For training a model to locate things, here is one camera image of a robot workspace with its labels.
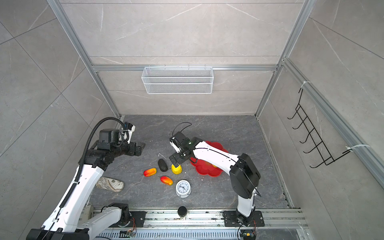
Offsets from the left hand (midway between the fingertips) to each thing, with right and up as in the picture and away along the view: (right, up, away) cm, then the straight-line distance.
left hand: (135, 139), depth 75 cm
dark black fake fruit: (+11, -17, +15) cm, 25 cm away
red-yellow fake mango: (+4, -21, +12) cm, 24 cm away
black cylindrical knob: (+25, -32, -8) cm, 42 cm away
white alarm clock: (+24, -27, +5) cm, 37 cm away
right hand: (+22, -10, +10) cm, 27 cm away
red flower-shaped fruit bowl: (+37, -19, +15) cm, 44 cm away
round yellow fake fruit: (+20, -19, +9) cm, 29 cm away
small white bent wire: (+7, -13, +22) cm, 26 cm away
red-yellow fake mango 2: (+15, -24, +9) cm, 30 cm away
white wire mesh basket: (+18, +38, +25) cm, 50 cm away
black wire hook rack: (+87, -4, -12) cm, 88 cm away
